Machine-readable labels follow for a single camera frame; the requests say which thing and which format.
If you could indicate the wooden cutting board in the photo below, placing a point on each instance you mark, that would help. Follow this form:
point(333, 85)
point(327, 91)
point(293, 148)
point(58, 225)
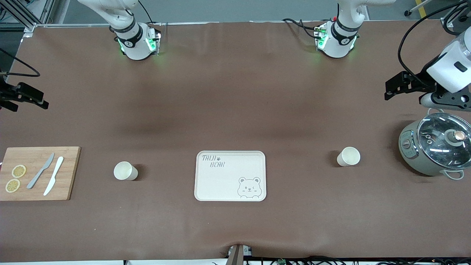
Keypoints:
point(40, 173)

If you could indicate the brown table cover mat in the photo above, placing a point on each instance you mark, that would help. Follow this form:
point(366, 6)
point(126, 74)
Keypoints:
point(235, 92)

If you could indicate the grey table edge clamp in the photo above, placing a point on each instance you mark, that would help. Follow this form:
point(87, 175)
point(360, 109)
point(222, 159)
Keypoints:
point(237, 254)

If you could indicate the white IKEA cup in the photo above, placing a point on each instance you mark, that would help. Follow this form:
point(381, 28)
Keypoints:
point(124, 171)
point(349, 156)

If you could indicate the white plastic knife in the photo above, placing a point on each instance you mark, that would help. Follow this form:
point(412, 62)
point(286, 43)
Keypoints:
point(54, 175)

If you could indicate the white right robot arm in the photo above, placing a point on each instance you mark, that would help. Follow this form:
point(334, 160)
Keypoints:
point(134, 48)

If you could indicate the yellow lemon slice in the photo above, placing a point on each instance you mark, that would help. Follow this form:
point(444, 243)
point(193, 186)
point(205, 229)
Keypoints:
point(18, 171)
point(13, 186)

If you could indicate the grey electric cooking pot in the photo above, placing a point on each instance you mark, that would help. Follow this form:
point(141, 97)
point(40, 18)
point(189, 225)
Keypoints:
point(410, 154)

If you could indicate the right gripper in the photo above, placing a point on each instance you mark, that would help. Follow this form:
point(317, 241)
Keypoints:
point(4, 94)

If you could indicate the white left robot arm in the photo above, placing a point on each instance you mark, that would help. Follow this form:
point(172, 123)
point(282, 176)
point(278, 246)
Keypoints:
point(340, 40)

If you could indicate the beige bear print tray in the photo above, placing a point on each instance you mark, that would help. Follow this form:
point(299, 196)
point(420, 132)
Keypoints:
point(228, 176)

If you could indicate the aluminium frame profile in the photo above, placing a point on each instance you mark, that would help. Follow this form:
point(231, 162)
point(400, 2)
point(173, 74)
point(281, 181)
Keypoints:
point(450, 18)
point(25, 16)

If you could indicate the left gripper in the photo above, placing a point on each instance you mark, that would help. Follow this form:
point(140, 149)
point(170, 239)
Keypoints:
point(421, 81)

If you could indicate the grey plastic knife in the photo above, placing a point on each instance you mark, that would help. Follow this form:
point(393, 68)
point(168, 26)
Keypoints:
point(39, 172)

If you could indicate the black caster wheel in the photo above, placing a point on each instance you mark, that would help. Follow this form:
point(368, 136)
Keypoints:
point(407, 13)

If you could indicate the glass pot lid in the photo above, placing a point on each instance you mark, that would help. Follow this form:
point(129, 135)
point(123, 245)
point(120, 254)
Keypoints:
point(438, 145)

